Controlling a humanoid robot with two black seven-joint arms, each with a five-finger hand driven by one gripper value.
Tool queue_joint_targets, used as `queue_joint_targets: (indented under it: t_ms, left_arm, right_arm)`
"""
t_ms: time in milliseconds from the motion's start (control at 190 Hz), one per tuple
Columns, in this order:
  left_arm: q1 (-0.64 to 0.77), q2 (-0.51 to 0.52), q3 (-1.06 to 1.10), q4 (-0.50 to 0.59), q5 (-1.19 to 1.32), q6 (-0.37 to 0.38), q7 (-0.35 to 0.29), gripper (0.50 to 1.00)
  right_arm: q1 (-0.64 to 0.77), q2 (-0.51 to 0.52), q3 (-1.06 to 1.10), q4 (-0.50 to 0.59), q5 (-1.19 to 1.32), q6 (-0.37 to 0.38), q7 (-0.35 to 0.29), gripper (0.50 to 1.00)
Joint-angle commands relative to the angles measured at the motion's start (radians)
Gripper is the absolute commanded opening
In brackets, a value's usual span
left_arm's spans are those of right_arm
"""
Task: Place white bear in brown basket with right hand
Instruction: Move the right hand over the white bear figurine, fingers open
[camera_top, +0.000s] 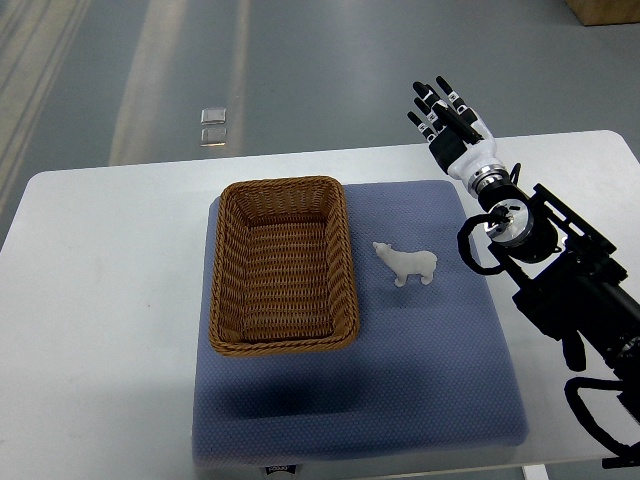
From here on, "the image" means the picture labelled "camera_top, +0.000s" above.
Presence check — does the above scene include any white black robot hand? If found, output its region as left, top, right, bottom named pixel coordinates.
left=407, top=76, right=509, bottom=197

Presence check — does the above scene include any metal floor plate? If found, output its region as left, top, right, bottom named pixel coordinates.
left=200, top=107, right=226, bottom=125
left=200, top=126, right=227, bottom=147

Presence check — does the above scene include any brown cardboard box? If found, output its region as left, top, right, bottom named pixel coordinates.
left=565, top=0, right=639, bottom=26

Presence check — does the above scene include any white bear figurine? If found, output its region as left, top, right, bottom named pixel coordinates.
left=372, top=242, right=437, bottom=288

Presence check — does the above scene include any lower metal floor plate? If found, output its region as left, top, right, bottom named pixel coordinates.
left=200, top=126, right=227, bottom=147

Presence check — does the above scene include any upper metal floor plate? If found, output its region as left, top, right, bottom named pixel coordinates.
left=200, top=107, right=226, bottom=125

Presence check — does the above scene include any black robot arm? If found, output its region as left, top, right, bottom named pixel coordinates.
left=457, top=165, right=639, bottom=469

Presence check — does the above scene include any blue quilted mat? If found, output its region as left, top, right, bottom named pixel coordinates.
left=192, top=180, right=528, bottom=467

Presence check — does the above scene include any black label tag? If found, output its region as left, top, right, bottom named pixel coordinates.
left=265, top=465, right=297, bottom=475

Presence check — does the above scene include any brown wicker basket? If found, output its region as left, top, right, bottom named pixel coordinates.
left=209, top=176, right=360, bottom=357

